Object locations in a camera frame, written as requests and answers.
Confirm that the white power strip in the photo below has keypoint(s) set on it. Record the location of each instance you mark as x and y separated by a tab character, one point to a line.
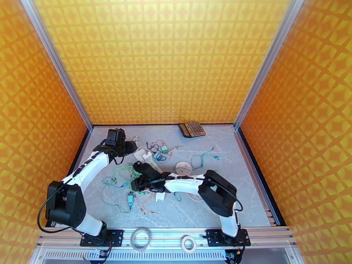
143	156

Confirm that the mint green USB charger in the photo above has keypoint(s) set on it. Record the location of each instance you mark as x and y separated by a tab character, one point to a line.
164	149
130	198
157	156

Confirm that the round white socket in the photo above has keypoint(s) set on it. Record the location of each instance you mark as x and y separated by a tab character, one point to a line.
183	169

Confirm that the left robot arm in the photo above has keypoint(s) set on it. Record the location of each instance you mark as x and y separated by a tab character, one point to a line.
90	167

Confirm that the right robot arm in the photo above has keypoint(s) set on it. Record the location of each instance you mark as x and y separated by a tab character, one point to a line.
181	184

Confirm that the white plug adapter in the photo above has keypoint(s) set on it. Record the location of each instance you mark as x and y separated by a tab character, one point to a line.
160	195

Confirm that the large white tape roll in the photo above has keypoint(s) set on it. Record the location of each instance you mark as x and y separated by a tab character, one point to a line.
132	238

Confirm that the black desk calculator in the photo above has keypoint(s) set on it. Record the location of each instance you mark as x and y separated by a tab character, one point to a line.
192	129

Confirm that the small white tape roll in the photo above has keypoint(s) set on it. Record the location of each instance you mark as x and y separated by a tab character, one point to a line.
182	244

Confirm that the perforated metal panel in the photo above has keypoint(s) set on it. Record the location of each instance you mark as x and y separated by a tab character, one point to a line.
165	256

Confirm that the small controller board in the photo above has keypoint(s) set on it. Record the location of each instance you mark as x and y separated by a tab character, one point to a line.
103	254
233	255

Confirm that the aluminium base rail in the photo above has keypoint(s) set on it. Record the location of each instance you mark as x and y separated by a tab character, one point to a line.
165	235

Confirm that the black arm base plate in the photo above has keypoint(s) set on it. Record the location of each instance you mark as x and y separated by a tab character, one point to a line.
213	238
116	238

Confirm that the aluminium frame post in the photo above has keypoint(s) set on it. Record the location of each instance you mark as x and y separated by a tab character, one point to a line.
57	62
267	62

